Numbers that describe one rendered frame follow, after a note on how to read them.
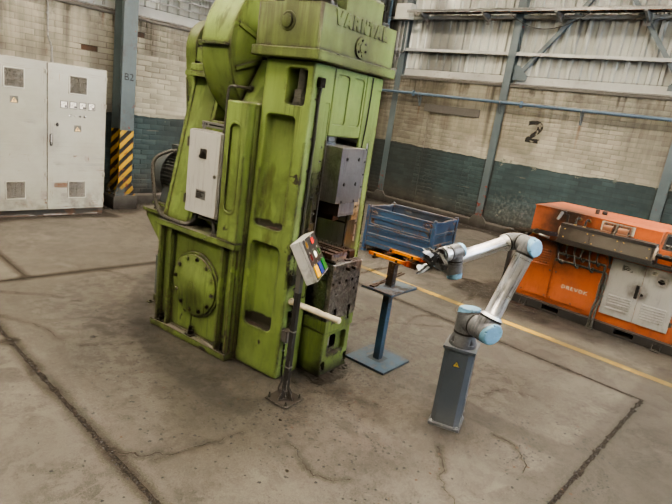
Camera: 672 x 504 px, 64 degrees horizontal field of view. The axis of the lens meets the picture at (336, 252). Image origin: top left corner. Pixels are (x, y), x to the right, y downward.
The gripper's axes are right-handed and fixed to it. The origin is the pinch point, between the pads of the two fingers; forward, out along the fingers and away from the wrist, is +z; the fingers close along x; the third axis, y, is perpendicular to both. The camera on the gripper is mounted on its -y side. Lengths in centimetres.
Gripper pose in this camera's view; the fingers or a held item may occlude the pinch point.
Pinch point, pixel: (419, 264)
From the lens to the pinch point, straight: 303.8
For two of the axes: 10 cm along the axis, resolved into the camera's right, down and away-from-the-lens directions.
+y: -5.6, -5.4, 6.3
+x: 1.7, -8.2, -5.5
